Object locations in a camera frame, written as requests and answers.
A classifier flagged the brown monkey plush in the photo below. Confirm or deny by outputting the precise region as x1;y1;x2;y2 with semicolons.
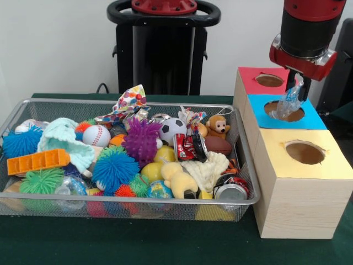
205;114;232;140

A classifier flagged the small soccer ball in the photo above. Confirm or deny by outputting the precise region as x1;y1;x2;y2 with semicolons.
158;118;188;146

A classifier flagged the orange toy brick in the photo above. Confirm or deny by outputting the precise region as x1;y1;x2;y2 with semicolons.
7;148;71;177

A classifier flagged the yellow plush animal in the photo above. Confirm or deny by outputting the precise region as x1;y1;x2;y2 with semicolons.
161;162;199;199

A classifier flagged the purple spiky ball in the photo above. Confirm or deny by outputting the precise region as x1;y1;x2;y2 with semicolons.
121;118;163;168

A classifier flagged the crushed red soda can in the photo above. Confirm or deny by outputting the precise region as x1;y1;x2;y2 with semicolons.
173;132;209;163

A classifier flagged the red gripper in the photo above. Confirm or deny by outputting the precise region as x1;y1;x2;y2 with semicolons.
269;33;338;103

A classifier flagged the white baseball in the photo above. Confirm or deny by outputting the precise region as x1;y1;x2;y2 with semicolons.
82;124;111;148

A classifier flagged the blue toy brick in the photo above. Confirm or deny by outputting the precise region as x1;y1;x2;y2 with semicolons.
62;162;81;177

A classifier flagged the silver wire mesh bin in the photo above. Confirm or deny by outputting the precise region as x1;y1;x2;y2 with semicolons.
0;98;261;221

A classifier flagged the crushed clear plastic bottle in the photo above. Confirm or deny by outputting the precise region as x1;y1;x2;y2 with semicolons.
54;176;89;196
270;78;306;121

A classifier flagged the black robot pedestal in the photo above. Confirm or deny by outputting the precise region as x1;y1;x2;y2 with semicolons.
106;0;221;96

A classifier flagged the light teal cloth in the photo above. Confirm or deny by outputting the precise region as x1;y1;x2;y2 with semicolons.
37;118;96;173

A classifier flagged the dark green tablecloth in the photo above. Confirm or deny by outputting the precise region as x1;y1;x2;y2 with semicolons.
0;93;353;265
330;100;353;118

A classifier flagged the wooden box with three holes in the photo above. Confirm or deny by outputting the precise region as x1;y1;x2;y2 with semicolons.
233;67;353;240

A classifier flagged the blue stringy rubber ball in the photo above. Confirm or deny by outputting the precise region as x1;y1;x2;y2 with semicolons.
92;145;141;195

